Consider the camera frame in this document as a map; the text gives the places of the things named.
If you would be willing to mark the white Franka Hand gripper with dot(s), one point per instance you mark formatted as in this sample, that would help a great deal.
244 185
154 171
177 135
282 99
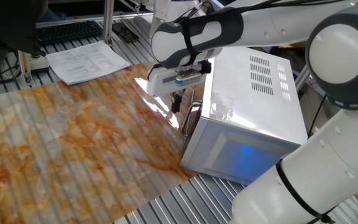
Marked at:
160 82

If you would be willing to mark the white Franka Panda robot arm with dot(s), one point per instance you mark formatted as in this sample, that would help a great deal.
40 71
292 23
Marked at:
337 53

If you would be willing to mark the silver Galanz microwave oven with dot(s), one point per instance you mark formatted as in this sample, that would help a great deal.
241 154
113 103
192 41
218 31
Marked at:
253 112

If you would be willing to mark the black smartphone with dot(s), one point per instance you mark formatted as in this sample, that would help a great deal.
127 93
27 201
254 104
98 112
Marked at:
125 32

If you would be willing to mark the white printed paper sheets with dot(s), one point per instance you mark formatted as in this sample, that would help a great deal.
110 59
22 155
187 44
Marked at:
85 60

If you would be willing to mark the orange marble pattern mat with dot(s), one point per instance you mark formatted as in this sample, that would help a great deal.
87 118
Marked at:
73 149

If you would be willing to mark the black computer keyboard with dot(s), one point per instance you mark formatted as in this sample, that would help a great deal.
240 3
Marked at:
68 31

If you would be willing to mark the white emergency stop box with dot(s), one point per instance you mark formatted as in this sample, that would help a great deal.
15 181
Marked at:
39 64

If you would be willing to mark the light wooden bar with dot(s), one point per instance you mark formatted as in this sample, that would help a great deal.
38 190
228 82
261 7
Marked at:
25 67

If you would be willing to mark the black monitor back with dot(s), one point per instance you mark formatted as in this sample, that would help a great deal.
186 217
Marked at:
5 25

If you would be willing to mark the silver camera module blue end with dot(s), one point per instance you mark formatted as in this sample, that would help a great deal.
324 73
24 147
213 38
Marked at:
188 77

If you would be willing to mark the upright aluminium profile post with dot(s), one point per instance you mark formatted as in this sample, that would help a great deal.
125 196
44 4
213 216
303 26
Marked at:
108 21

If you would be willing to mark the horizontal aluminium rail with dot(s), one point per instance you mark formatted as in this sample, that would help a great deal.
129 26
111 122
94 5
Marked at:
73 19

